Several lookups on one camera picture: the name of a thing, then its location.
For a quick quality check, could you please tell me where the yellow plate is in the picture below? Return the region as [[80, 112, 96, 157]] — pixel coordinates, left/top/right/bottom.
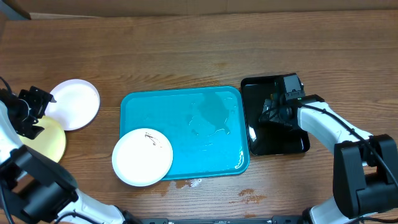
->
[[19, 116, 67, 162]]

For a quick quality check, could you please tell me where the pink white plate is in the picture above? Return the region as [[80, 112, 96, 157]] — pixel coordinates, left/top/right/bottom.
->
[[45, 79, 100, 131]]

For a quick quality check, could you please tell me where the white plate with sauce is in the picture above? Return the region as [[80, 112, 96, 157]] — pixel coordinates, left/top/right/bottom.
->
[[112, 128, 173, 187]]

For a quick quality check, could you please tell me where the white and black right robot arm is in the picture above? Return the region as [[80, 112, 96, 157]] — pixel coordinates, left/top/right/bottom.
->
[[259, 94, 397, 223]]

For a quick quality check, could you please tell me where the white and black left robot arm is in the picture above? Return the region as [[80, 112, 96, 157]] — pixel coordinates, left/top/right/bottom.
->
[[1, 86, 140, 223]]

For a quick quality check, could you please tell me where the black plastic tray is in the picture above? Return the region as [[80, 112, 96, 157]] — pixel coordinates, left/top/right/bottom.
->
[[241, 75, 310, 156]]

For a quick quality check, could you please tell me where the teal plastic tray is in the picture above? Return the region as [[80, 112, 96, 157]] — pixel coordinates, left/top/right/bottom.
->
[[119, 86, 250, 180]]

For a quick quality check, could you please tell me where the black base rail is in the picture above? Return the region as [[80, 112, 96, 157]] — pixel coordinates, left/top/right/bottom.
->
[[141, 215, 311, 224]]

